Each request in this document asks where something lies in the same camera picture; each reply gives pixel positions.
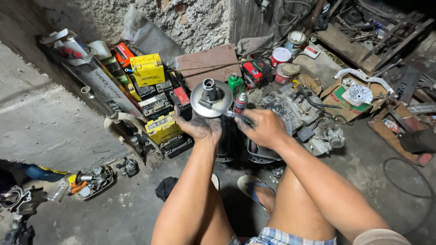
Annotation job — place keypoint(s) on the person's left hand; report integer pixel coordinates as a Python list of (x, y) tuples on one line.
[(199, 128)]

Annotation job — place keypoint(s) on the person's right hand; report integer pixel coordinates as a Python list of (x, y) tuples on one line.
[(267, 128)]

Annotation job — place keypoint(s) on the person's right fingers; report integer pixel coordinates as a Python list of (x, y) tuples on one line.
[(246, 124)]

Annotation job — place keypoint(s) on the silver clutch pulley assembly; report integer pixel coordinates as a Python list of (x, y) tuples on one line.
[(211, 98)]

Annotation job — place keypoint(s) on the red spray can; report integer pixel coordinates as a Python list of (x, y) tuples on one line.
[(241, 102)]

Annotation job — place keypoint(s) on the green plastic bottle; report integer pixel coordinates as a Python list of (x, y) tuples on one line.
[(235, 84)]

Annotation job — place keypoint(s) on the red black battery box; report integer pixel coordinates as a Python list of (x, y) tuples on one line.
[(256, 73)]

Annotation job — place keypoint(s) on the grey engine block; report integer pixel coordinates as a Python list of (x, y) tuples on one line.
[(299, 115)]

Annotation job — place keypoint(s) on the white flip flop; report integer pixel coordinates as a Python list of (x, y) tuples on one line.
[(215, 181)]

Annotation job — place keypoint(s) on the open red paint can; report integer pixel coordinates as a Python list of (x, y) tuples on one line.
[(286, 73)]

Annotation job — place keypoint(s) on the thin metal rod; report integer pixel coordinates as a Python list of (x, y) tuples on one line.
[(207, 66)]

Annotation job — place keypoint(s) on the brown flat board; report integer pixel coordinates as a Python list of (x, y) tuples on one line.
[(207, 64)]

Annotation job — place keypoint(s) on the white lidded paint can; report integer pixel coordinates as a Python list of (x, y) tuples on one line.
[(281, 56)]

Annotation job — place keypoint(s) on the yellow motorcycle battery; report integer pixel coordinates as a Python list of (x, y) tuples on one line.
[(163, 128)]

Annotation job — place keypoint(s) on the heap of black batteries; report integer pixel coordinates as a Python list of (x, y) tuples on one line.
[(163, 98)]

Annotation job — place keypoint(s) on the person's legs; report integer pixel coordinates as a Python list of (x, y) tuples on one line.
[(272, 207)]

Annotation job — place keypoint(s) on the open metal tin can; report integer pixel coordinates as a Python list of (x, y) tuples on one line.
[(295, 40)]

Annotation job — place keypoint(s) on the white small box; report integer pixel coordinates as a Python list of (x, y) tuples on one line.
[(311, 52)]

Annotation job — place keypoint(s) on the black cloth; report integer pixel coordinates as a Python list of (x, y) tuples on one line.
[(166, 187)]

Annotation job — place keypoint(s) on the cardboard box with parts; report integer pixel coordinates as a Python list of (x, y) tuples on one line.
[(354, 97)]

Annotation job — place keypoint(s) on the yellow battery box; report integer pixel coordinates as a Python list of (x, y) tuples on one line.
[(147, 69)]

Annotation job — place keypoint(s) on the plaid shorts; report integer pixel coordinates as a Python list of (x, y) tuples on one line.
[(282, 236)]

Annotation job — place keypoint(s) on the silver fan pulley face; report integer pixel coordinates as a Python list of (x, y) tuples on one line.
[(360, 94)]

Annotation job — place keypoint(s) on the black carburetor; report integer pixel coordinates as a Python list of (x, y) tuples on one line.
[(127, 166)]

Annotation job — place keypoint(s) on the grey plastic bag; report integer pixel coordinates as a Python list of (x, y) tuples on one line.
[(150, 35)]

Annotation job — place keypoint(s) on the orange small box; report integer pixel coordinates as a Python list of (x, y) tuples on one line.
[(123, 54)]

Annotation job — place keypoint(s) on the chrome exhaust pipe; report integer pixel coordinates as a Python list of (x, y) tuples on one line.
[(102, 103)]

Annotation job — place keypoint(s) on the long grey cardboard box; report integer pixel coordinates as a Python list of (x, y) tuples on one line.
[(102, 86)]

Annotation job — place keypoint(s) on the brown wooden plank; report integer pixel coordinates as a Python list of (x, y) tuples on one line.
[(400, 134)]

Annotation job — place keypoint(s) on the heap of scrap metal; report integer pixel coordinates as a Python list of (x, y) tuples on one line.
[(374, 34)]

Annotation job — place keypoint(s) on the tray of carburetor parts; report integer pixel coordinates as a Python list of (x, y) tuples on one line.
[(91, 180)]

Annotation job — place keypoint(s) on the black rubber drive belt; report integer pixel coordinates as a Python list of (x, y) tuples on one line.
[(408, 178)]

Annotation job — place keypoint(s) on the white plastic packaging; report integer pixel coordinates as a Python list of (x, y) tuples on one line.
[(68, 47)]

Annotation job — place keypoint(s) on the engine parts heap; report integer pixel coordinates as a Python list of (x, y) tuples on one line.
[(20, 207)]

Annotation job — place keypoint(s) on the white metal grab rail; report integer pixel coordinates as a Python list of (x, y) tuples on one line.
[(364, 77)]

